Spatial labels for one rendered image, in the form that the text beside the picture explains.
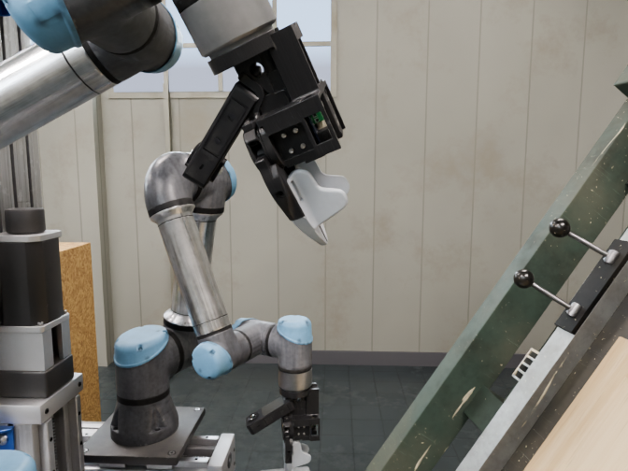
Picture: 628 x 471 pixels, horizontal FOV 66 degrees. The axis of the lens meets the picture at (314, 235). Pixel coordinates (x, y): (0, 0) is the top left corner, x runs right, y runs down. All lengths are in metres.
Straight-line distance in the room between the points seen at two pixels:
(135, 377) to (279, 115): 0.83
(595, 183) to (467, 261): 2.96
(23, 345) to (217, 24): 0.68
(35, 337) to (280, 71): 0.66
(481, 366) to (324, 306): 2.99
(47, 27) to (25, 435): 0.70
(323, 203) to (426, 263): 3.66
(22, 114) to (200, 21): 0.26
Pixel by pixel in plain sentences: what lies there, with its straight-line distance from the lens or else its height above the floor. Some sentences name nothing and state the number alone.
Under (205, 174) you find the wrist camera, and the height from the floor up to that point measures 1.63.
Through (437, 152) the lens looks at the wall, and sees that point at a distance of 4.07.
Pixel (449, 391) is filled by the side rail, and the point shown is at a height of 1.13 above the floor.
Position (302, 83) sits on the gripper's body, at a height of 1.71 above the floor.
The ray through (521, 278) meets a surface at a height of 1.43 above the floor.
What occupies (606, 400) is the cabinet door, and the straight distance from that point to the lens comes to 0.94.
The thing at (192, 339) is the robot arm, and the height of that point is 1.23.
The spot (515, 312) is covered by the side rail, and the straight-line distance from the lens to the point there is 1.23.
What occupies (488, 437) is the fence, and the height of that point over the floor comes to 1.13.
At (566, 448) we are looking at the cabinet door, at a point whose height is 1.19.
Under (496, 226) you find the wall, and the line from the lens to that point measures 4.21.
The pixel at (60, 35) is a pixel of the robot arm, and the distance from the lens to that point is 0.48.
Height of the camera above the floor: 1.63
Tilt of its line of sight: 7 degrees down
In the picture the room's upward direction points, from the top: straight up
